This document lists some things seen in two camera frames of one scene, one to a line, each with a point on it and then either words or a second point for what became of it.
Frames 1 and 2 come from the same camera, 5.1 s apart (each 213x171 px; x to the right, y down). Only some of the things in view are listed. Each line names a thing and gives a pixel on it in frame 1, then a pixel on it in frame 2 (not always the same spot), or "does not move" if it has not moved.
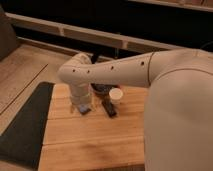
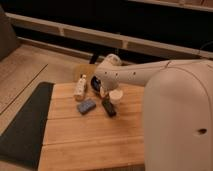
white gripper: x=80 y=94 to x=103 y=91
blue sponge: x=84 y=110 does not move
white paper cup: x=115 y=95 does not move
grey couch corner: x=8 y=41 does not move
